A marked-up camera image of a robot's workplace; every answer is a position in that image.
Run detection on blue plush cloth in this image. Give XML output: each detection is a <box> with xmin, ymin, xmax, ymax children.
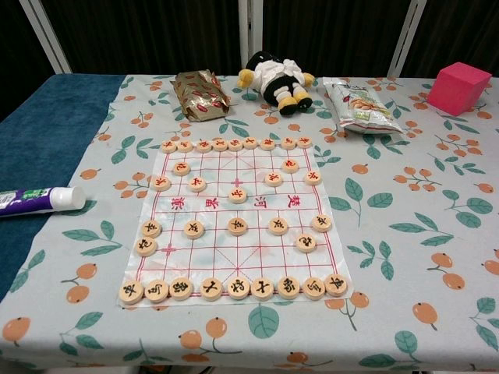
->
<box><xmin>0</xmin><ymin>73</ymin><xmax>126</xmax><ymax>302</ymax></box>

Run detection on white plastic xiangqi board sheet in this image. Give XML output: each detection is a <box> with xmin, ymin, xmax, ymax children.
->
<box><xmin>115</xmin><ymin>144</ymin><xmax>354</xmax><ymax>309</ymax></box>

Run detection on wooden chess piece black cannon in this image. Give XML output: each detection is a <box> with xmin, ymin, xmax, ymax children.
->
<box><xmin>135</xmin><ymin>237</ymin><xmax>158</xmax><ymax>257</ymax></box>
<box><xmin>295</xmin><ymin>233</ymin><xmax>317</xmax><ymax>254</ymax></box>

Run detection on white green snack bag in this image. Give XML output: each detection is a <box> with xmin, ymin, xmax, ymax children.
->
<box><xmin>321</xmin><ymin>76</ymin><xmax>404</xmax><ymax>136</ymax></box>

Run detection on white metal frame post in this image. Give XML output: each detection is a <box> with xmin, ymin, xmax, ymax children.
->
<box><xmin>18</xmin><ymin>0</ymin><xmax>73</xmax><ymax>75</ymax></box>
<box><xmin>238</xmin><ymin>0</ymin><xmax>265</xmax><ymax>75</ymax></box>
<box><xmin>387</xmin><ymin>0</ymin><xmax>426</xmax><ymax>78</ymax></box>

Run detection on black white yellow plush toy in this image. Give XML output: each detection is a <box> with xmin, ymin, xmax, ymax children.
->
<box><xmin>238</xmin><ymin>50</ymin><xmax>315</xmax><ymax>116</ymax></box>

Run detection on pink cube block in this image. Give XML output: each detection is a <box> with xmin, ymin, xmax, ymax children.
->
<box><xmin>426</xmin><ymin>62</ymin><xmax>493</xmax><ymax>117</ymax></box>

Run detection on gold red snack bag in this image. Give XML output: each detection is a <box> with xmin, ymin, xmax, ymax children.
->
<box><xmin>169</xmin><ymin>69</ymin><xmax>231</xmax><ymax>122</ymax></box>

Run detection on black curtain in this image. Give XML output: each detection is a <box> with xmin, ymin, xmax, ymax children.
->
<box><xmin>0</xmin><ymin>0</ymin><xmax>499</xmax><ymax>122</ymax></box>

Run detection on floral orange fruit tablecloth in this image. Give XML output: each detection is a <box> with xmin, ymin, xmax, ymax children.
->
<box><xmin>0</xmin><ymin>73</ymin><xmax>499</xmax><ymax>372</ymax></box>

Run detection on purple white toothpaste tube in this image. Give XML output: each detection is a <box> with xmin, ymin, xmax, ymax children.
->
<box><xmin>0</xmin><ymin>185</ymin><xmax>87</xmax><ymax>219</ymax></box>

